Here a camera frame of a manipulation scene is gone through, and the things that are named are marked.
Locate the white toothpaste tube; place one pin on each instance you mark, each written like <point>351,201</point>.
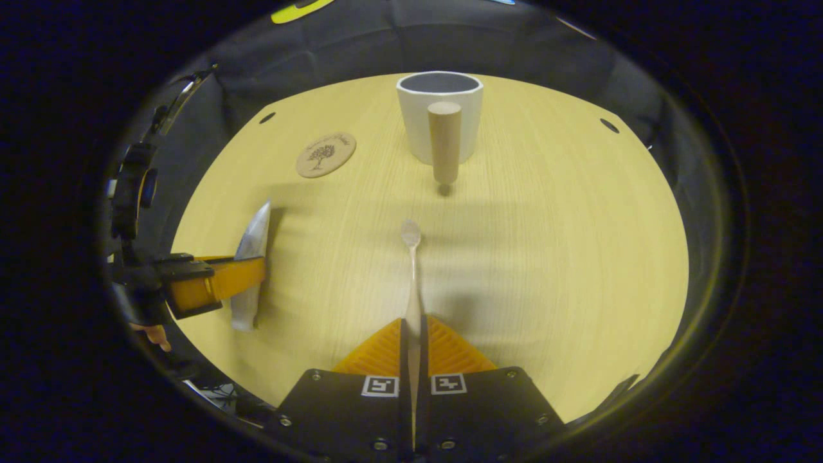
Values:
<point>254,238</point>

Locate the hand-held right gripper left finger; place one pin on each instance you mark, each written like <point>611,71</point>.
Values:
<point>341,418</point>

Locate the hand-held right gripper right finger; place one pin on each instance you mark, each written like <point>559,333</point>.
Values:
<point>488,411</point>

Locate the round wooden coaster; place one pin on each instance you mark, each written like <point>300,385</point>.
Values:
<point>326,155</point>

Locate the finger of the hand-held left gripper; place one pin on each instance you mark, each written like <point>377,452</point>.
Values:
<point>218,283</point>

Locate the black desk grommet hole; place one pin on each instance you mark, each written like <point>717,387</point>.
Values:
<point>609,125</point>
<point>267,118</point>

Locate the beige toothbrush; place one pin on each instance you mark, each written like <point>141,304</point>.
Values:
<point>412,270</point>

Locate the light wooden desktop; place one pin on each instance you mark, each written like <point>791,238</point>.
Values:
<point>546,257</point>

